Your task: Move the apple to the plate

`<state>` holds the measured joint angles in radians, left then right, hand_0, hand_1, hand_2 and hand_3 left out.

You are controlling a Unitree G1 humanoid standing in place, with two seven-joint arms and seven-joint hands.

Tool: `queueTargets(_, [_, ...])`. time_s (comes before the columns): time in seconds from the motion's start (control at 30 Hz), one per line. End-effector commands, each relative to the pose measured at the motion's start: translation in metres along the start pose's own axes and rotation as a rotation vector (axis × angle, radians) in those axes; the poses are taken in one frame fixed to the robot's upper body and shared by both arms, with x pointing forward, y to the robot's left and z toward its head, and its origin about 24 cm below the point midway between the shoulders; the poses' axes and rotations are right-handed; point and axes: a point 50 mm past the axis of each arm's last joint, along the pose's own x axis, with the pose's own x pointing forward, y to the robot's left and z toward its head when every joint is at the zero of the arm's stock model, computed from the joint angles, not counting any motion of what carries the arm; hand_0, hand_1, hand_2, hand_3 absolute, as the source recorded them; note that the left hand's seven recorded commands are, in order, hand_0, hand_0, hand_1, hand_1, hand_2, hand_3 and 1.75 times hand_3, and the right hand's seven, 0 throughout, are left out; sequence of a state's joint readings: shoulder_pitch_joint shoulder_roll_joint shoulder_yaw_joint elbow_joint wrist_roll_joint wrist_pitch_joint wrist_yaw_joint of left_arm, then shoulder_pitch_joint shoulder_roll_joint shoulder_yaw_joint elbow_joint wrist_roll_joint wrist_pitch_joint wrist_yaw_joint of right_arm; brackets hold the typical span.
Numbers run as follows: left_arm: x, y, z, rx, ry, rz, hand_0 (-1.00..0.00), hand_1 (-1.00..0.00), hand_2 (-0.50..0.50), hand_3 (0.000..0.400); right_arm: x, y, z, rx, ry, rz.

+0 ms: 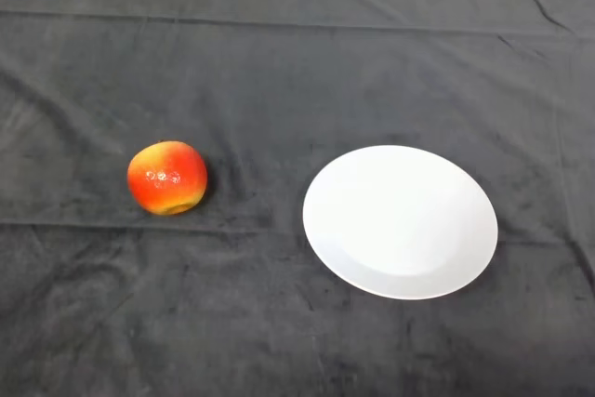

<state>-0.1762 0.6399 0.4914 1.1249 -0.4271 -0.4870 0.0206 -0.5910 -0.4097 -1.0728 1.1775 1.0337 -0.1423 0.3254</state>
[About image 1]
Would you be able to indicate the red yellow apple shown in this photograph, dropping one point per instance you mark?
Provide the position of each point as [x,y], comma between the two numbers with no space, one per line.
[167,177]

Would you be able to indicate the white round plate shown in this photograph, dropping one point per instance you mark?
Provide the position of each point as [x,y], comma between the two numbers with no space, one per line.
[400,222]

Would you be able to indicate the black cloth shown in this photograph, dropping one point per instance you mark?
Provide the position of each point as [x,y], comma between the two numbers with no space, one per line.
[279,90]

